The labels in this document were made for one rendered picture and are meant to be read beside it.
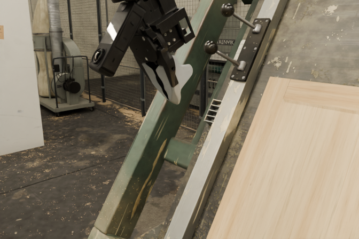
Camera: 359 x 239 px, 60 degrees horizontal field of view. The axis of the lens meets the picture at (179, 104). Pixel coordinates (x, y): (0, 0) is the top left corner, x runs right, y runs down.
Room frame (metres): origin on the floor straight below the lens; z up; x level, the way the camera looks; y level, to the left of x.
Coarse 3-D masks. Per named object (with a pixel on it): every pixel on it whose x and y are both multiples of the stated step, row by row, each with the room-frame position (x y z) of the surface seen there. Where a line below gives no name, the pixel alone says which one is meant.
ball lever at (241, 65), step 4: (204, 44) 0.83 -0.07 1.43; (208, 44) 0.82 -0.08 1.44; (212, 44) 0.82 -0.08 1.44; (216, 44) 0.82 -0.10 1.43; (204, 48) 0.83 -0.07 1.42; (208, 48) 0.82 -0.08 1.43; (212, 48) 0.81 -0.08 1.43; (216, 48) 0.82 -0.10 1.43; (208, 52) 0.82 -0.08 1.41; (212, 52) 0.82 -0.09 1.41; (216, 52) 0.83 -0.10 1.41; (220, 52) 0.83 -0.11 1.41; (224, 56) 0.84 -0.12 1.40; (228, 56) 0.84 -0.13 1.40; (228, 60) 0.84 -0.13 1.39; (232, 60) 0.84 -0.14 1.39; (236, 64) 0.84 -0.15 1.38; (240, 64) 0.84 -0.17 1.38; (244, 64) 0.84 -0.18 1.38; (240, 68) 0.84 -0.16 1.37; (244, 68) 0.84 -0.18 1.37
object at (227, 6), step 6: (222, 6) 0.88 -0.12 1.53; (228, 6) 0.87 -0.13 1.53; (222, 12) 0.87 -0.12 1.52; (228, 12) 0.87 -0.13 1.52; (234, 12) 0.88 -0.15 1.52; (240, 18) 0.89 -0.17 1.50; (246, 24) 0.89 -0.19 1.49; (252, 24) 0.89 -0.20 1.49; (258, 24) 0.90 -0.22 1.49; (258, 30) 0.89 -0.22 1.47
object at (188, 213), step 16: (272, 0) 0.95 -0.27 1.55; (272, 16) 0.91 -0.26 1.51; (272, 32) 0.91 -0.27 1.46; (256, 64) 0.86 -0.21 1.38; (224, 96) 0.83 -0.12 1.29; (240, 96) 0.81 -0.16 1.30; (224, 112) 0.80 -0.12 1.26; (240, 112) 0.81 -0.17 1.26; (224, 128) 0.77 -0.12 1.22; (208, 144) 0.77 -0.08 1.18; (224, 144) 0.76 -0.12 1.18; (208, 160) 0.74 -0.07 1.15; (192, 176) 0.73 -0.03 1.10; (208, 176) 0.71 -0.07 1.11; (192, 192) 0.70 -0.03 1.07; (208, 192) 0.71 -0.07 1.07; (192, 208) 0.68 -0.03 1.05; (176, 224) 0.67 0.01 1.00; (192, 224) 0.67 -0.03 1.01
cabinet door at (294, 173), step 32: (288, 96) 0.75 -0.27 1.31; (320, 96) 0.70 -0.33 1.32; (352, 96) 0.66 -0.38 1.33; (256, 128) 0.74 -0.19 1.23; (288, 128) 0.70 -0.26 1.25; (320, 128) 0.66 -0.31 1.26; (352, 128) 0.62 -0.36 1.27; (256, 160) 0.69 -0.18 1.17; (288, 160) 0.65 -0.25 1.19; (320, 160) 0.61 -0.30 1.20; (352, 160) 0.58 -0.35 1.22; (224, 192) 0.68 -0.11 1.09; (256, 192) 0.64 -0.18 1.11; (288, 192) 0.61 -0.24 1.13; (320, 192) 0.57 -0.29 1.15; (352, 192) 0.54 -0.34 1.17; (224, 224) 0.63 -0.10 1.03; (256, 224) 0.60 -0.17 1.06; (288, 224) 0.56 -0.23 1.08; (320, 224) 0.54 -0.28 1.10; (352, 224) 0.51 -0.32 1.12
